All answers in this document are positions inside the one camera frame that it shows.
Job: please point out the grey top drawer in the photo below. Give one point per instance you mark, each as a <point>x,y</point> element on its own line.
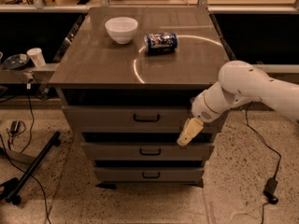
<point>126,119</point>

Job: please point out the grey drawer cabinet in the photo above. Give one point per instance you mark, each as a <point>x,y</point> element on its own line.
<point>96,70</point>

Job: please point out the dark blue bowl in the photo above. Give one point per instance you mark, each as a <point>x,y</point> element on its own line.
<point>16,62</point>

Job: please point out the black power adapter right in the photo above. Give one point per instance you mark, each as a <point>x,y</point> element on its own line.
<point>269,190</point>

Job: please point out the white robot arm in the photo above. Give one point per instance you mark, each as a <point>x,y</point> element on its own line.
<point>240,83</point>

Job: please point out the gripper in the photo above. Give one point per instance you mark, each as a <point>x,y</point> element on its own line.
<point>201,110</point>

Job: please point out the white paper cup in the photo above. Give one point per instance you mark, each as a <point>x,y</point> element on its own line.
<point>37,57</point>

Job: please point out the white ceramic bowl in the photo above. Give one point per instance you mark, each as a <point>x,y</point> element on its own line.
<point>121,29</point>

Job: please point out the grey middle drawer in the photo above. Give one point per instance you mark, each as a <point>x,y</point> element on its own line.
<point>107,151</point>

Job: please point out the black power adapter left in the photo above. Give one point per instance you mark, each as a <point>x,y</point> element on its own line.
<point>14,127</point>

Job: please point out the grey drawer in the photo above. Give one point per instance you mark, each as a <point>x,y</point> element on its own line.
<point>126,119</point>
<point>107,151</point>
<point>113,175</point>

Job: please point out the black power adapter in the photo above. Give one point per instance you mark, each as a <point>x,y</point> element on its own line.
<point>269,190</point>
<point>14,127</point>

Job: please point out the blue soda can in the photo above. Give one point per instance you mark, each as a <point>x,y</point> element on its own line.
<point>160,42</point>

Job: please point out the grey bottom drawer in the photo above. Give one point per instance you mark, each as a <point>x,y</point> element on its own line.
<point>113,175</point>

